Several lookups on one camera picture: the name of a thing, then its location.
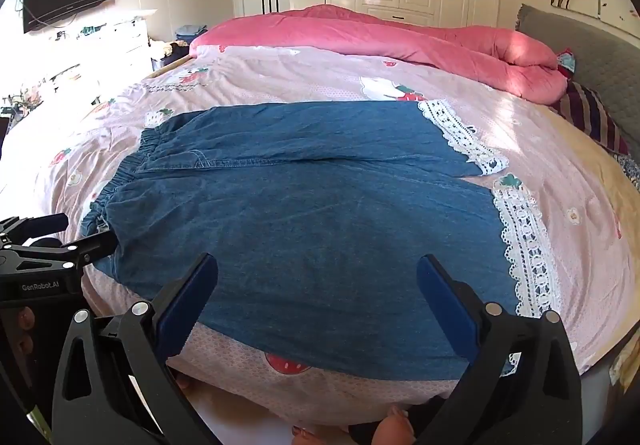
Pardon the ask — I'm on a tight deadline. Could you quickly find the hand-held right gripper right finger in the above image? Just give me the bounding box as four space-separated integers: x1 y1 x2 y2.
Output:
414 254 584 445

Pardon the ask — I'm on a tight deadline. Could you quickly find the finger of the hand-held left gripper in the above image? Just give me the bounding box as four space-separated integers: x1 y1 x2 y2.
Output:
0 231 117 276
0 213 69 247

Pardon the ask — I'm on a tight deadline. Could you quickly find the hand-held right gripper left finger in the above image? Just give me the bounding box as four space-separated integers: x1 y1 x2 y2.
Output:
52 253 220 445

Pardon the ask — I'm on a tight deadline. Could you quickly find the blue denim pants lace trim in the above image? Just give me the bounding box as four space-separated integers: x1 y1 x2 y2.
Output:
80 101 558 382

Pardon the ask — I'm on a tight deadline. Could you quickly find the person's left hand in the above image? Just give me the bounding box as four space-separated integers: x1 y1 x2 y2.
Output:
12 306 37 353

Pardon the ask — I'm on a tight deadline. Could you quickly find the beige blanket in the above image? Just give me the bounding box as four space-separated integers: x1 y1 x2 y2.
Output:
545 110 640 286

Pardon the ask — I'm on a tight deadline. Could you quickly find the white dresser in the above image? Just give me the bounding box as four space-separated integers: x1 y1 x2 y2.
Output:
80 17 151 76

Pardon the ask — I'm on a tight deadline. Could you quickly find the plush toy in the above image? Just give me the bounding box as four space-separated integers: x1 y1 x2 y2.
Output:
149 41 192 62

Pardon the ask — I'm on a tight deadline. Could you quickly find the striped pillow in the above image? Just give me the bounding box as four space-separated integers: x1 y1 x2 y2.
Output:
550 81 631 156

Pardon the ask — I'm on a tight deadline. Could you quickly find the folded blue cloth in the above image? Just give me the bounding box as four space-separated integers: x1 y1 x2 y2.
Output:
175 24 209 44

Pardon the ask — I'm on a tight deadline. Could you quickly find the pink strawberry print bed sheet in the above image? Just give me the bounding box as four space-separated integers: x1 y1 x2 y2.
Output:
0 45 636 426

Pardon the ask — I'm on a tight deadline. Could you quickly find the pink quilt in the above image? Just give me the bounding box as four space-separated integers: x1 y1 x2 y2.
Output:
189 4 568 106

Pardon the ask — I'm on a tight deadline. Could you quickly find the grey quilted headboard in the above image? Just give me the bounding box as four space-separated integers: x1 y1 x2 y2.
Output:
516 4 640 156

